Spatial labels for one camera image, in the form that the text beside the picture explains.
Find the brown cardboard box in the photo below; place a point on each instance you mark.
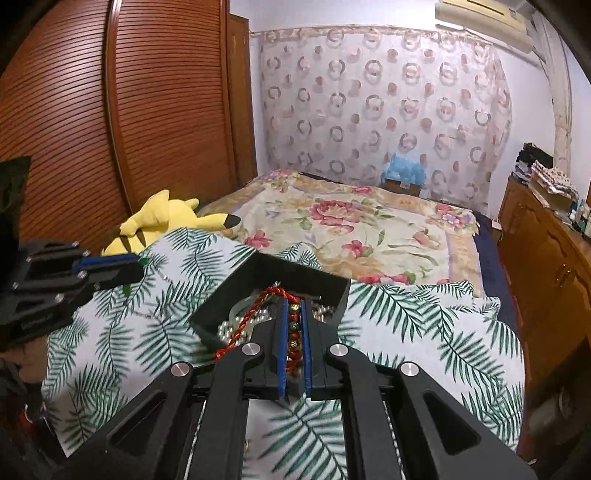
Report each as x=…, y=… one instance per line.
x=551, y=203

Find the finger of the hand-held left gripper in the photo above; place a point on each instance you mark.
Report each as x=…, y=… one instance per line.
x=115, y=277
x=99, y=263

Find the stack of dark folded clothes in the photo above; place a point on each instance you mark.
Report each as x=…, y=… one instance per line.
x=533, y=159

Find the wooden louvered wardrobe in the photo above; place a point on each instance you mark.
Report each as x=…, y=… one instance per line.
x=115, y=115

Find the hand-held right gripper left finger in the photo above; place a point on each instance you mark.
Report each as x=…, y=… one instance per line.
x=282, y=350

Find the floral folded cloth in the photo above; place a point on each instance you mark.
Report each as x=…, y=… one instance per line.
x=554, y=180

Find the green leaf print cloth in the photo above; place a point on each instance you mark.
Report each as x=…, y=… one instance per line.
x=138, y=323

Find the floral blanket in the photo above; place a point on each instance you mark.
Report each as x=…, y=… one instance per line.
x=351, y=230

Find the circle print sheer curtain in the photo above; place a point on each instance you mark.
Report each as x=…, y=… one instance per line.
x=369, y=101

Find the row of cosmetic bottles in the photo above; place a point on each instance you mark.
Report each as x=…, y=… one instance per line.
x=582, y=219

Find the blue plush toy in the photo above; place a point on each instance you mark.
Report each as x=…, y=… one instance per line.
x=406, y=168

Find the small cardboard box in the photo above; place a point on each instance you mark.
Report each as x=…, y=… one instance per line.
x=404, y=188

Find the beige tied window curtain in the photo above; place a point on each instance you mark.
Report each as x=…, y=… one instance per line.
x=558, y=92

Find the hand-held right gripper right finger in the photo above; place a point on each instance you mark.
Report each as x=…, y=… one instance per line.
x=308, y=350

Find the pale green jade bangle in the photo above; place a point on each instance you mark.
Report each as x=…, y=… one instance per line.
x=244, y=307

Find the yellow plush toy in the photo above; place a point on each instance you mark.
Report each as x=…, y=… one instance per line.
x=161, y=217

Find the wooden sideboard cabinet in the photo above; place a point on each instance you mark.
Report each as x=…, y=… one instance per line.
x=549, y=267

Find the black square storage box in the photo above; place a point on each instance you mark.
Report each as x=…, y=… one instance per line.
x=277, y=281

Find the cream wall air conditioner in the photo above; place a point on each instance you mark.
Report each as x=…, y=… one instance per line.
x=480, y=18

